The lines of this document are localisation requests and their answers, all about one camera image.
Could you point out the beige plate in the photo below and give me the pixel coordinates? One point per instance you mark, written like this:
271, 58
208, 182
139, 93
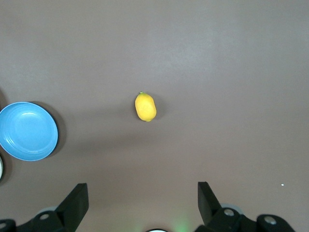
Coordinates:
1, 168

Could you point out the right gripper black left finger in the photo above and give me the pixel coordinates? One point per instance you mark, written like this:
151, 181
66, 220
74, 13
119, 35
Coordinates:
70, 212

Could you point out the yellow lemon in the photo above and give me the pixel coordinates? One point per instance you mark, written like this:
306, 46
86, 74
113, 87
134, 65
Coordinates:
145, 107

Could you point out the blue plate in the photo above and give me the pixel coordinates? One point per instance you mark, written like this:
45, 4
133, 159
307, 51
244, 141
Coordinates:
29, 131

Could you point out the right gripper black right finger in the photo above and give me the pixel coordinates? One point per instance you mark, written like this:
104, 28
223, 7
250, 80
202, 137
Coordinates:
212, 215

